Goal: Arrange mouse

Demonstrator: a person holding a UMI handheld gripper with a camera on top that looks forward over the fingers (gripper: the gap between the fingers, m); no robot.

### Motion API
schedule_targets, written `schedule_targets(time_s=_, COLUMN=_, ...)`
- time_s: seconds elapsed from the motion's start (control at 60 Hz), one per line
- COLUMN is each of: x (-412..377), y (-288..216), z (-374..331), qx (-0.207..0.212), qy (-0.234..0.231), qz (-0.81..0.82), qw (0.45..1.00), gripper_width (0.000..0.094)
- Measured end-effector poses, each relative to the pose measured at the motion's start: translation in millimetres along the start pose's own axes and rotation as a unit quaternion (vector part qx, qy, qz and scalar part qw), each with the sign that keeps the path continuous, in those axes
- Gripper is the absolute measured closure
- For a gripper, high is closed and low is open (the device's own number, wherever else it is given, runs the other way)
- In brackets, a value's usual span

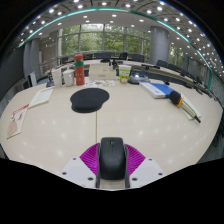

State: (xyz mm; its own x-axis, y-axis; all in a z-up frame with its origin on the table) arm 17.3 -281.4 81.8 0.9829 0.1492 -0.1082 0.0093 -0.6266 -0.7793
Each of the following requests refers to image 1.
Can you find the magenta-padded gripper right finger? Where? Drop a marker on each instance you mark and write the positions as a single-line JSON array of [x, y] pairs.
[[136, 161]]

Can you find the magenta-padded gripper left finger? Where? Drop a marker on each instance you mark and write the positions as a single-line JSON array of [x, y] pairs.
[[88, 160]]

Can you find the black computer mouse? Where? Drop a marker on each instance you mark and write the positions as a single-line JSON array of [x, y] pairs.
[[112, 160]]

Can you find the black mouse pad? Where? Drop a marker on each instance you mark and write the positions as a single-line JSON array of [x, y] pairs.
[[89, 100]]

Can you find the blue and white book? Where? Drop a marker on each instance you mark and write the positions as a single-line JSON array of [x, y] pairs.
[[156, 90]]

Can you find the colourful sticker sheet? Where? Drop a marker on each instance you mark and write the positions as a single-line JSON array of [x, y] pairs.
[[99, 83]]

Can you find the white printed menu sheet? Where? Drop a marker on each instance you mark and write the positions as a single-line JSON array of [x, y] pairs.
[[41, 97]]

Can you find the red and white leaflet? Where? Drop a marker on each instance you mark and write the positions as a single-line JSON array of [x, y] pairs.
[[16, 121]]

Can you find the grey desk device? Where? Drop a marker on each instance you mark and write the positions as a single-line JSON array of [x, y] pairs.
[[138, 78]]

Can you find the white lidded jug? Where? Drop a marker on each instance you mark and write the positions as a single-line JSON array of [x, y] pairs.
[[68, 78]]

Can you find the stack of white paper cups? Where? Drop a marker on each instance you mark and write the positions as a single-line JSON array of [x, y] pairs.
[[57, 78]]

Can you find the green-printed paper cup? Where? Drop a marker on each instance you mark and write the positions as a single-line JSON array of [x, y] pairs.
[[124, 74]]

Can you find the red drink bottle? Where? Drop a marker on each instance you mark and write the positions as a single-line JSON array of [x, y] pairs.
[[79, 71]]

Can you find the beige compartment box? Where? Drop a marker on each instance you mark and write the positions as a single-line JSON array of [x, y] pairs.
[[101, 71]]

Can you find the dark office chairs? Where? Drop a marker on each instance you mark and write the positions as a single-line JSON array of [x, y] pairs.
[[137, 58]]

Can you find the ceiling lights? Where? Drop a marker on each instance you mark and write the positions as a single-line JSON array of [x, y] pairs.
[[104, 3]]

